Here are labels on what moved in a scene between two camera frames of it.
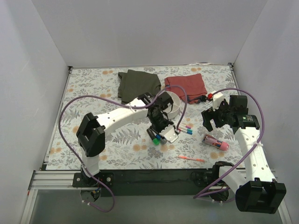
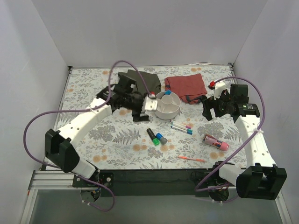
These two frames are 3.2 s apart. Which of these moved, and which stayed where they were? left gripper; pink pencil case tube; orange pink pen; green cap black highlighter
Moved: left gripper
Stayed: green cap black highlighter; pink pencil case tube; orange pink pen
